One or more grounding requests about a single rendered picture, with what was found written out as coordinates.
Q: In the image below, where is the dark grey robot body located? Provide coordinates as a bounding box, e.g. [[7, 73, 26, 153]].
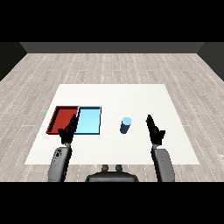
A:
[[85, 164, 140, 183]]

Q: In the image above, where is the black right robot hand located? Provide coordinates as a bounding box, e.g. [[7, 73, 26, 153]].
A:
[[145, 114, 166, 146]]

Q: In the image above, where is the red shallow open box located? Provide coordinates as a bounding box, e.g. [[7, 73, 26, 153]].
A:
[[45, 105, 81, 136]]

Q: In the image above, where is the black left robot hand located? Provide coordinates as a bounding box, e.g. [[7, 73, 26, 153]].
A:
[[57, 113, 79, 145]]

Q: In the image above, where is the small blue can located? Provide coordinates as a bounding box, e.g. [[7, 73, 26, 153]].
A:
[[119, 116, 132, 135]]

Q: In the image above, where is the light blue shallow open box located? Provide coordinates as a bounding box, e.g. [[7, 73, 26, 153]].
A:
[[73, 105, 102, 136]]

